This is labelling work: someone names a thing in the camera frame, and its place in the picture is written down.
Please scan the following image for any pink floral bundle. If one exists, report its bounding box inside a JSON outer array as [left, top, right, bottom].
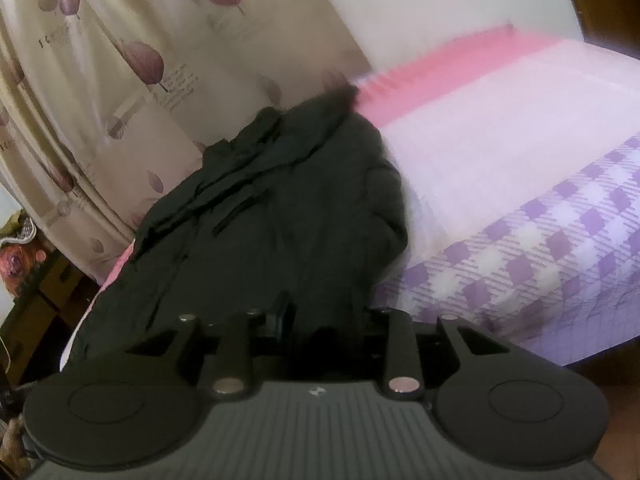
[[0, 242, 46, 293]]

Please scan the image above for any cream tulip print curtain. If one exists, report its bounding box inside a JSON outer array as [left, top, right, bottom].
[[0, 0, 373, 286]]

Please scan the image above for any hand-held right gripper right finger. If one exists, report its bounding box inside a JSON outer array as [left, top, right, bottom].
[[367, 309, 506, 401]]

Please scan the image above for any white lace cloth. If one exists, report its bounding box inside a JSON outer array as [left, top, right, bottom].
[[0, 210, 36, 250]]

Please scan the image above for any wooden side cabinet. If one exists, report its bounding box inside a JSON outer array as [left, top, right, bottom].
[[0, 255, 101, 386]]

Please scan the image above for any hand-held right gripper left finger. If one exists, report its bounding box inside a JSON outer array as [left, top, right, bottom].
[[125, 292, 292, 400]]

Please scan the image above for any pink and purple checked blanket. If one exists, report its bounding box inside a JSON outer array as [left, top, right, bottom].
[[57, 25, 640, 376]]

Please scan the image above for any black jacket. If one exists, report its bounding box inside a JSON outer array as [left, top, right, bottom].
[[60, 85, 411, 381]]

